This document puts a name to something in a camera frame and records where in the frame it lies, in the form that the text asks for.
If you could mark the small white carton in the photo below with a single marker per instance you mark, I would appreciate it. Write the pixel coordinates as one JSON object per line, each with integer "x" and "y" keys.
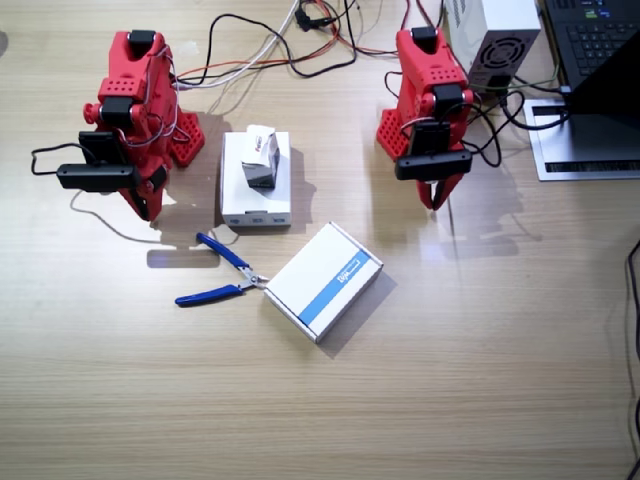
{"x": 260, "y": 160}

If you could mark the red robot arm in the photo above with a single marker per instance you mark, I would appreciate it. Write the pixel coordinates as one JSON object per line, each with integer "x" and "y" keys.
{"x": 425, "y": 65}
{"x": 135, "y": 75}

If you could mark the plain white cardboard box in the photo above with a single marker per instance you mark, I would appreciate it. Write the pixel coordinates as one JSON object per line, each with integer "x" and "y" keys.
{"x": 235, "y": 190}

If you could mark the white box with blue stripe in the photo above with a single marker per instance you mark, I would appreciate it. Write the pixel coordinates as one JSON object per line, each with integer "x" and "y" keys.
{"x": 310, "y": 280}

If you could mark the black webcam on gripper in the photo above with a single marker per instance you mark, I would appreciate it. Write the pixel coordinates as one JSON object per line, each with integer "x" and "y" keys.
{"x": 97, "y": 177}
{"x": 432, "y": 165}

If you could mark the white power supply unit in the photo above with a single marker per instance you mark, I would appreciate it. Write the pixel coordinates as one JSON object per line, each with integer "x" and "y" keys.
{"x": 500, "y": 25}

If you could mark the black monitor screen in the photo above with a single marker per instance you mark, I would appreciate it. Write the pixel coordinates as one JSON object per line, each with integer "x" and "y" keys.
{"x": 615, "y": 85}

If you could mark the black laptop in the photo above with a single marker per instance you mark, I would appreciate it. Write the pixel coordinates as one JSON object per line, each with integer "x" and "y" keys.
{"x": 595, "y": 35}

